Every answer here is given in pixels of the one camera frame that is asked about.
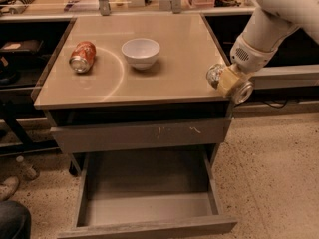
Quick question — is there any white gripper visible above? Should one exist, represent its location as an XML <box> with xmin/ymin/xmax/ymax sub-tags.
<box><xmin>217</xmin><ymin>34</ymin><xmax>275</xmax><ymax>97</ymax></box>

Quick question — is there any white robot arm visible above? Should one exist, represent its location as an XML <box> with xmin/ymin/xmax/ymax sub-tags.
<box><xmin>215</xmin><ymin>0</ymin><xmax>319</xmax><ymax>97</ymax></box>

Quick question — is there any grey drawer cabinet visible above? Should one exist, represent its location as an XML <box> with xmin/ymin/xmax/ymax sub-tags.
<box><xmin>30</xmin><ymin>13</ymin><xmax>244</xmax><ymax>177</ymax></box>

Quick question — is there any orange soda can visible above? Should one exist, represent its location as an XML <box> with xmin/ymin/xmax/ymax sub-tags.
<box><xmin>69</xmin><ymin>41</ymin><xmax>96</xmax><ymax>74</ymax></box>

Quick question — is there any open middle drawer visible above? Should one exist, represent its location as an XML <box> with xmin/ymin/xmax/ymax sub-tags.
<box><xmin>58</xmin><ymin>149</ymin><xmax>237</xmax><ymax>239</ymax></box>

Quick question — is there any closed top drawer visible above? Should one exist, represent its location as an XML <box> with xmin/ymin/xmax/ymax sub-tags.
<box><xmin>51</xmin><ymin>118</ymin><xmax>230</xmax><ymax>153</ymax></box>

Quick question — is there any white bowl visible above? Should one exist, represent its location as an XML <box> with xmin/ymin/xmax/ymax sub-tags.
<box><xmin>122</xmin><ymin>38</ymin><xmax>160</xmax><ymax>70</ymax></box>

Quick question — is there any plastic water bottle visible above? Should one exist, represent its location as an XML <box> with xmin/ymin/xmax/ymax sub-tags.
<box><xmin>16</xmin><ymin>155</ymin><xmax>39</xmax><ymax>180</ymax></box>

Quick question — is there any person's shoe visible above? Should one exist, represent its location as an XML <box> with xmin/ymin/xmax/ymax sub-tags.
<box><xmin>0</xmin><ymin>176</ymin><xmax>20</xmax><ymax>201</ymax></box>

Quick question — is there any person's jeans leg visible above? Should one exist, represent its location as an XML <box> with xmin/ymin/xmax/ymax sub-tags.
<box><xmin>0</xmin><ymin>200</ymin><xmax>31</xmax><ymax>239</ymax></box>

